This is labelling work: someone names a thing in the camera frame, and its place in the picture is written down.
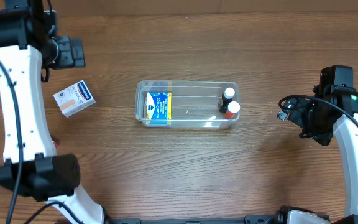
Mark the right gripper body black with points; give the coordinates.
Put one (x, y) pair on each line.
(313, 120)

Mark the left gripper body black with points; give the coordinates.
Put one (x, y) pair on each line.
(71, 52)

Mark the white Hansaplast plaster box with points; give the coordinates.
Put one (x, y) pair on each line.
(74, 98)

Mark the orange bottle white cap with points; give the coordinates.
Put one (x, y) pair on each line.
(232, 110)

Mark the dark bottle white cap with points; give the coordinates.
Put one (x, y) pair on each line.
(225, 99)

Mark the clear plastic container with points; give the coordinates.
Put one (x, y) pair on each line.
(194, 103)

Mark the blue yellow VapoDrops box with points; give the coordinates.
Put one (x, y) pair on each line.
(158, 109)

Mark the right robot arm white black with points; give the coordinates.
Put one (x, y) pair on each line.
(331, 113)

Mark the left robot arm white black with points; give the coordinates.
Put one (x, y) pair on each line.
(29, 49)

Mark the red white small box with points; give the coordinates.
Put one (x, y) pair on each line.
(56, 143)

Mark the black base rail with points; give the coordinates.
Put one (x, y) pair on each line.
(280, 217)

